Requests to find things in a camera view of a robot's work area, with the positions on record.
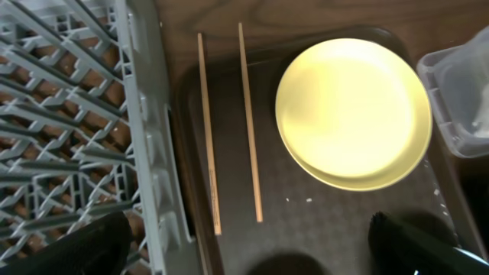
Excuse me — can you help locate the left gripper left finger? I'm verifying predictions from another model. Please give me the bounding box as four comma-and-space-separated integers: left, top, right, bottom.
1, 212, 132, 275

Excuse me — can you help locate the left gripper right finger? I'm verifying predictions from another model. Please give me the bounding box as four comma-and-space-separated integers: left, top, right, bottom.
368, 212, 488, 275

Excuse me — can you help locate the grey dishwasher rack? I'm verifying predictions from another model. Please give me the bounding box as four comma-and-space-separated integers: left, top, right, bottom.
1, 0, 201, 274

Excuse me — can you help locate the yellow plate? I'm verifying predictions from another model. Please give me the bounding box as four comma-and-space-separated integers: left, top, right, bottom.
275, 38, 432, 191

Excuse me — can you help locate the clear plastic bin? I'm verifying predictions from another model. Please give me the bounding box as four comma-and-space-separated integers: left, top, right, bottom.
416, 28, 488, 158

